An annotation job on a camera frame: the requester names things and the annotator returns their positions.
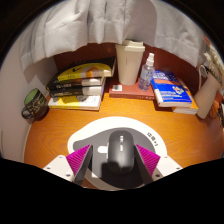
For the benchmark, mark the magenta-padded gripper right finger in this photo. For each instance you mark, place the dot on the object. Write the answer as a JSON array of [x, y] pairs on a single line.
[[148, 160]]

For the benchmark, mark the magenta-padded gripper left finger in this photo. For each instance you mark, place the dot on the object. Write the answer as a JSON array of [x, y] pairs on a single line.
[[79, 160]]

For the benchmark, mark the dark grey computer mouse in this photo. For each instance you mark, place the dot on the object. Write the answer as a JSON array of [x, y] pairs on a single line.
[[120, 151]]

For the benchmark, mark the white and grey mouse pad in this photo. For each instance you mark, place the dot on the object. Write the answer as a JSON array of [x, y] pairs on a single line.
[[100, 130]]

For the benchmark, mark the yellow and white book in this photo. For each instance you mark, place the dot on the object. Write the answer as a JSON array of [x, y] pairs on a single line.
[[75, 102]]

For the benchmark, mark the black and white book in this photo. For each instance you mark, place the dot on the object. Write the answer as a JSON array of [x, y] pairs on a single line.
[[76, 91]]

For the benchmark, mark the dark red book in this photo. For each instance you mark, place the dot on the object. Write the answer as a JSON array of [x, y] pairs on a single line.
[[128, 91]]

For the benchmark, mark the dark mug with green inside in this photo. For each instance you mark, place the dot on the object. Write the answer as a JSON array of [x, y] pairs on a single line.
[[35, 103]]

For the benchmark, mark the blue book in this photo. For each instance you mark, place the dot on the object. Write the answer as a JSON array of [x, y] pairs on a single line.
[[170, 88]]

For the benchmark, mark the thin black book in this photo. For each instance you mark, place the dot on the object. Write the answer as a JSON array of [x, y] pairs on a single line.
[[76, 84]]

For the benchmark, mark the clear spray bottle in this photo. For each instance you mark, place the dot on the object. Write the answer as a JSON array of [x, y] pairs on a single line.
[[146, 76]]

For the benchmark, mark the white jug vase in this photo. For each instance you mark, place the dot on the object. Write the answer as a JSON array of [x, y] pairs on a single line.
[[206, 96]]

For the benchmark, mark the black and yellow book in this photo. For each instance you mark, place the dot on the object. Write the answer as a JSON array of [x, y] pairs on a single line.
[[83, 70]]

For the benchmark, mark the cream tumbler with lid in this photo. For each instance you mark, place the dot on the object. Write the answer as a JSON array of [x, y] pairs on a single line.
[[130, 65]]

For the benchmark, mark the white pleated curtain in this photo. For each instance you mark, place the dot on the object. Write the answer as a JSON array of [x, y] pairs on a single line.
[[100, 20]]

